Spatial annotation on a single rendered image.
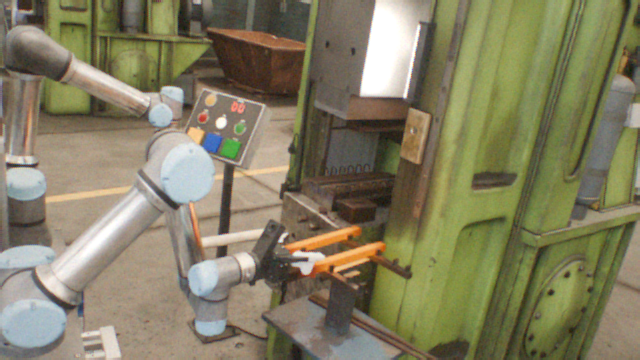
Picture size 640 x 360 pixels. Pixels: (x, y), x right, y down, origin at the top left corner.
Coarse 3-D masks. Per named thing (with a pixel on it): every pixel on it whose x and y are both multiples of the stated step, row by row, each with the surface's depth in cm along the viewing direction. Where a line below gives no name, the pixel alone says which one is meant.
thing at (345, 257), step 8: (360, 248) 171; (368, 248) 171; (376, 248) 173; (384, 248) 176; (328, 256) 162; (336, 256) 163; (344, 256) 164; (352, 256) 165; (360, 256) 168; (320, 264) 157; (328, 264) 159; (336, 264) 161; (296, 272) 150; (312, 272) 154; (280, 280) 150; (288, 280) 149; (296, 280) 151
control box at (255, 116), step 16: (208, 96) 242; (224, 96) 240; (208, 112) 240; (224, 112) 237; (240, 112) 234; (256, 112) 232; (208, 128) 238; (224, 128) 235; (256, 128) 230; (224, 144) 233; (256, 144) 234; (224, 160) 231; (240, 160) 228
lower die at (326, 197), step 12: (312, 180) 214; (324, 180) 216; (336, 180) 215; (312, 192) 214; (324, 192) 208; (336, 192) 204; (348, 192) 207; (360, 192) 211; (372, 192) 215; (324, 204) 208
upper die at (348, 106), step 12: (324, 84) 202; (324, 96) 203; (336, 96) 197; (348, 96) 192; (360, 96) 194; (372, 96) 197; (324, 108) 203; (336, 108) 198; (348, 108) 193; (360, 108) 196; (372, 108) 199; (384, 108) 203; (396, 108) 207; (408, 108) 211
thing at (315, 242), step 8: (336, 232) 179; (344, 232) 180; (352, 232) 182; (304, 240) 170; (312, 240) 171; (320, 240) 172; (328, 240) 174; (336, 240) 177; (288, 248) 163; (296, 248) 164; (312, 248) 170
